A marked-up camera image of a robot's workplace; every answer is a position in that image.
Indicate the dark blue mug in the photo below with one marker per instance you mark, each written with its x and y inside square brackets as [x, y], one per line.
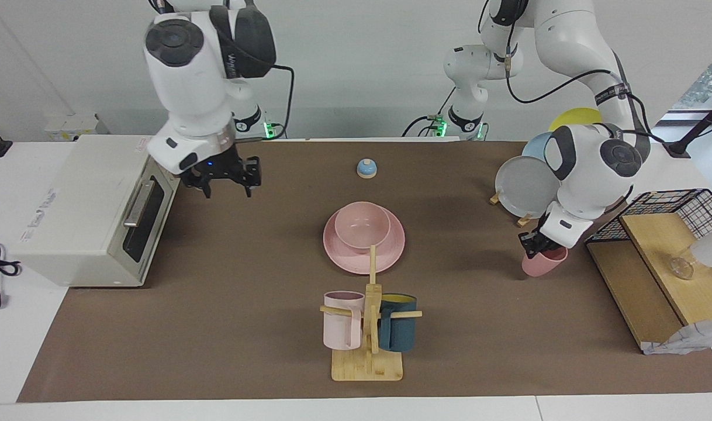
[400, 330]

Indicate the grey plate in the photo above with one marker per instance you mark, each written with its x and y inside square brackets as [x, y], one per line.
[525, 187]

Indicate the cream toaster oven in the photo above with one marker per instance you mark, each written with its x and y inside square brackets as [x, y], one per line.
[81, 216]

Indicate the yellow plate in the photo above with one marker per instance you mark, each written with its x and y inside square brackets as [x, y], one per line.
[572, 118]

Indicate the pale pink mug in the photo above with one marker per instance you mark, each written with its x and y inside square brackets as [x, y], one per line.
[339, 327]

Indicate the wooden mug tree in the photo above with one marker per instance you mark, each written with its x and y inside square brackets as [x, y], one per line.
[367, 365]

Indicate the white box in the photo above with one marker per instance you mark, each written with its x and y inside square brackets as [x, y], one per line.
[69, 126]

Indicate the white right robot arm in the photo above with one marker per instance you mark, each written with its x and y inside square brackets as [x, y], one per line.
[186, 88]

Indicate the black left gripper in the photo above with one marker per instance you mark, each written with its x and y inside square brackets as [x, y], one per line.
[537, 237]

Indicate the black stand with pole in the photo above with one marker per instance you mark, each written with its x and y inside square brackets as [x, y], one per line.
[677, 148]

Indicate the wooden two-tier shelf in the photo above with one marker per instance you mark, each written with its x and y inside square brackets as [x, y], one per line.
[631, 286]

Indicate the small clear glass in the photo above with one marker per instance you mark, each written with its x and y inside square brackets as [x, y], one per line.
[681, 269]

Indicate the pink plate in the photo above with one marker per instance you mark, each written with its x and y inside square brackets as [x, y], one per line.
[344, 254]

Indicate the light blue plate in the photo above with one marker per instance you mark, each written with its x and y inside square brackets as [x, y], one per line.
[536, 151]

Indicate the white patterned cloth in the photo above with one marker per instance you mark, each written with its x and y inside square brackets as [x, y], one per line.
[692, 339]

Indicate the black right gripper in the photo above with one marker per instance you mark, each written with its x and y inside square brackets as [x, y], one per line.
[224, 166]

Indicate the brown table mat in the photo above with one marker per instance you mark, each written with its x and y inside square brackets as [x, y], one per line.
[245, 339]

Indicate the pink bowl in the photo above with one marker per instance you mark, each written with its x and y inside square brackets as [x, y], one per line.
[362, 225]

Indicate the wooden plate rack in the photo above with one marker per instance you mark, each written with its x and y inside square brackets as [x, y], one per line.
[524, 221]

